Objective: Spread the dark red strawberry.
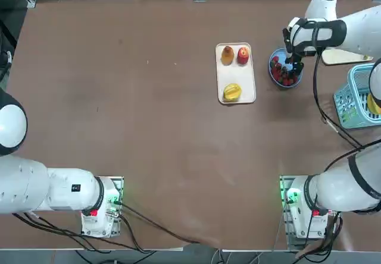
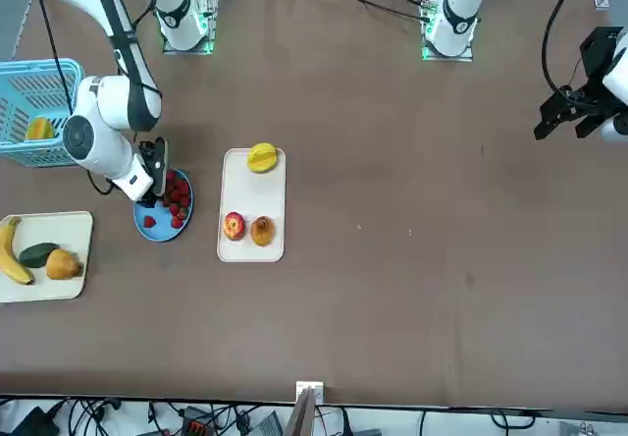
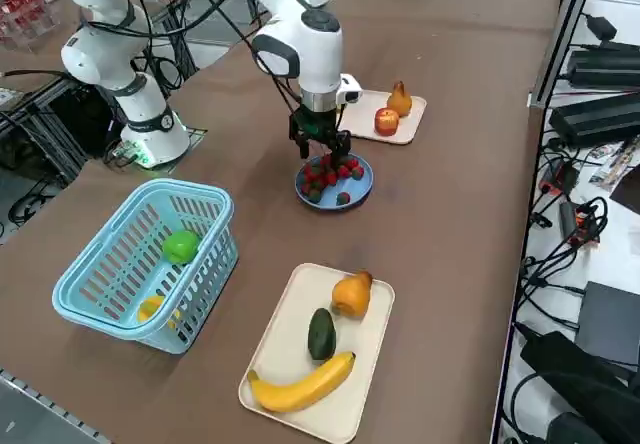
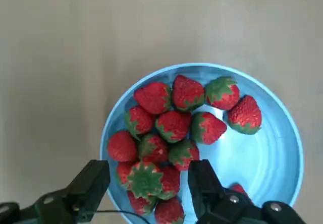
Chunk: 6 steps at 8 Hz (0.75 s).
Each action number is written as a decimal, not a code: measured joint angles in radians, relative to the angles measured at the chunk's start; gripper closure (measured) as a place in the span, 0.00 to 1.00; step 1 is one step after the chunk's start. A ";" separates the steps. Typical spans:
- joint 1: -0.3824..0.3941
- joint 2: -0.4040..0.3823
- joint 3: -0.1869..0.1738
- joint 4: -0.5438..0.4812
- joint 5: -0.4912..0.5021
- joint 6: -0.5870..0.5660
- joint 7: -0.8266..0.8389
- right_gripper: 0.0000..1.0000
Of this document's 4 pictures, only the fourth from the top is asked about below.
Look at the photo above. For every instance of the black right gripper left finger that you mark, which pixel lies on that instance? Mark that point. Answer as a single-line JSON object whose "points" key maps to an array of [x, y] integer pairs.
{"points": [[85, 188]]}

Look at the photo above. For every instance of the red toy strawberry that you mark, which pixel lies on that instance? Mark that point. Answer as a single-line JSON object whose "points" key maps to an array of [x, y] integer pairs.
{"points": [[171, 181], [238, 188], [208, 127], [245, 114], [122, 173], [173, 125], [141, 203], [188, 92], [184, 154], [169, 211], [153, 148], [122, 145], [145, 179], [138, 121], [222, 94], [153, 97]]}

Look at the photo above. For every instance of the blue round bowl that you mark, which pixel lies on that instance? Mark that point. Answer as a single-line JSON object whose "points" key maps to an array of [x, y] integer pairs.
{"points": [[265, 153]]}

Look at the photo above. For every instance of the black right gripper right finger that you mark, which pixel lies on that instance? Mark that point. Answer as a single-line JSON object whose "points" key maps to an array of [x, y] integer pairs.
{"points": [[209, 196]]}

